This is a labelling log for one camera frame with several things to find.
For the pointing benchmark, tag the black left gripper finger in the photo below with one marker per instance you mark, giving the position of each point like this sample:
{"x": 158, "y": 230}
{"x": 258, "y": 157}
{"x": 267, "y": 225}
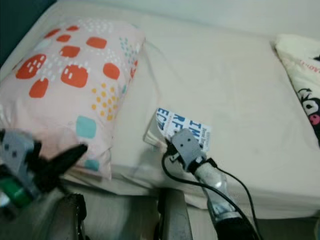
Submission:
{"x": 70, "y": 154}

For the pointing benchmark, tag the blue and white book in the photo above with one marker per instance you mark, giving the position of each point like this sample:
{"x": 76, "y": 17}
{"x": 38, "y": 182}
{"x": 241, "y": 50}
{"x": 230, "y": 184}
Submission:
{"x": 172, "y": 120}

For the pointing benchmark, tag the cream cartoon print blanket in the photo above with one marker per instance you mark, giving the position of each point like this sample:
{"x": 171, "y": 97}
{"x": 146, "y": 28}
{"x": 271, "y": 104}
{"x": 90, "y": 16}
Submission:
{"x": 300, "y": 65}

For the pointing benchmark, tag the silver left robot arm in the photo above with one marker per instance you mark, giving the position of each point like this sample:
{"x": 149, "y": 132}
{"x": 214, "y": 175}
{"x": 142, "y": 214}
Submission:
{"x": 12, "y": 197}

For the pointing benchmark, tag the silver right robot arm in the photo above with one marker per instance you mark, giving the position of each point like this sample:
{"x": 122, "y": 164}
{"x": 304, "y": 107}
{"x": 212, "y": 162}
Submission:
{"x": 210, "y": 182}

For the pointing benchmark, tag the pink pillow with orange spots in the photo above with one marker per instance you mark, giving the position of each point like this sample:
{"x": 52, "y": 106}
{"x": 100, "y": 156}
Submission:
{"x": 75, "y": 115}

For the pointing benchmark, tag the grey right robot leg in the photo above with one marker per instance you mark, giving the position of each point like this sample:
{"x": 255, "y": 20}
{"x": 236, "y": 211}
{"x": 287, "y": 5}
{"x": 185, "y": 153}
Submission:
{"x": 175, "y": 215}

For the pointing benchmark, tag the cream sheeted mattress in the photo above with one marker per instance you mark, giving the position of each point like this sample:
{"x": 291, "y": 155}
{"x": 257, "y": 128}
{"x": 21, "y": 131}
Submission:
{"x": 225, "y": 85}

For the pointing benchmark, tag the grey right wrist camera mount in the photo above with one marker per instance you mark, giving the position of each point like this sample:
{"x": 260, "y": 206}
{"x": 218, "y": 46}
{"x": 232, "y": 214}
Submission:
{"x": 185, "y": 147}

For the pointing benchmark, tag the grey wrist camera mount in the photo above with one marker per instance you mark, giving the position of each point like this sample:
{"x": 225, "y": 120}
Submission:
{"x": 185, "y": 147}
{"x": 17, "y": 150}

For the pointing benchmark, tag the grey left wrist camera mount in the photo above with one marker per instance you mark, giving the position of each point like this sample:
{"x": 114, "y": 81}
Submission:
{"x": 17, "y": 150}

